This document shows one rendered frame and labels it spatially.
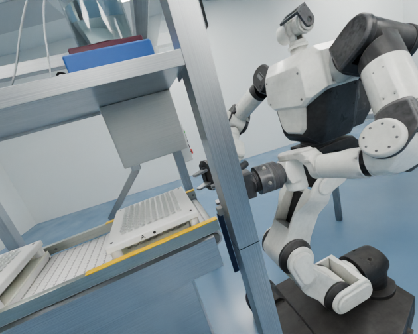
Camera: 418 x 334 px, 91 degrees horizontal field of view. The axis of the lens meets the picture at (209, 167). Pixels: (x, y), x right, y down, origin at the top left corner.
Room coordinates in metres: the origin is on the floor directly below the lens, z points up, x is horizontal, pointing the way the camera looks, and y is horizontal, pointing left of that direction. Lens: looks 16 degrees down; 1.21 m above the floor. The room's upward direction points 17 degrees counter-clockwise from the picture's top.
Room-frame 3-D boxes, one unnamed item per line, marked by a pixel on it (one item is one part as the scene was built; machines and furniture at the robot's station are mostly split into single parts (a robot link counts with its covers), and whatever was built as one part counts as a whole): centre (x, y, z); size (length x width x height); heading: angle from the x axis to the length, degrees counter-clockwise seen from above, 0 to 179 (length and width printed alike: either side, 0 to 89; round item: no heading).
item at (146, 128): (0.73, 0.17, 1.19); 0.22 x 0.11 x 0.20; 103
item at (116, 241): (0.60, 0.21, 0.95); 0.25 x 0.24 x 0.02; 13
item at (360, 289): (0.75, -0.41, 0.28); 0.21 x 0.20 x 0.13; 103
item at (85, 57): (0.65, 0.17, 1.37); 0.21 x 0.20 x 0.09; 13
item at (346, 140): (0.77, -0.49, 0.89); 0.28 x 0.13 x 0.18; 103
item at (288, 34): (0.75, -0.40, 1.36); 0.10 x 0.07 x 0.09; 13
